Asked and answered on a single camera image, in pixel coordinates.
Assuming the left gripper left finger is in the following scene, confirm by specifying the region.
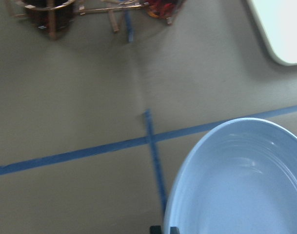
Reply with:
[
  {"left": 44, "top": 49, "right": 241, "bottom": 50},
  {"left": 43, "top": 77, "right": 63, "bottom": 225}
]
[{"left": 149, "top": 225, "right": 161, "bottom": 234}]

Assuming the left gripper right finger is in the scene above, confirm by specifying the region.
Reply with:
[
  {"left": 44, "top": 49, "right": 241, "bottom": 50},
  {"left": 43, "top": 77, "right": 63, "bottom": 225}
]
[{"left": 170, "top": 227, "right": 180, "bottom": 234}]

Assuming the light blue plate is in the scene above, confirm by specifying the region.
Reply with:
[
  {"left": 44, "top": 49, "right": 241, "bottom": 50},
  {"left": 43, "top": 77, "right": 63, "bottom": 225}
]
[{"left": 163, "top": 118, "right": 297, "bottom": 234}]

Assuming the cream rectangular tray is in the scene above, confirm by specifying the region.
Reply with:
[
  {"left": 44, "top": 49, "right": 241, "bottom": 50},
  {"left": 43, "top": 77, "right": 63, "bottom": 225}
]
[{"left": 247, "top": 0, "right": 297, "bottom": 66}]

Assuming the copper wire bottle rack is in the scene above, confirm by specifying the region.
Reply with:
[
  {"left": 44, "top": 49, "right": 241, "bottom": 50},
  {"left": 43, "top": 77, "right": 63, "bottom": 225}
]
[{"left": 4, "top": 0, "right": 185, "bottom": 42}]

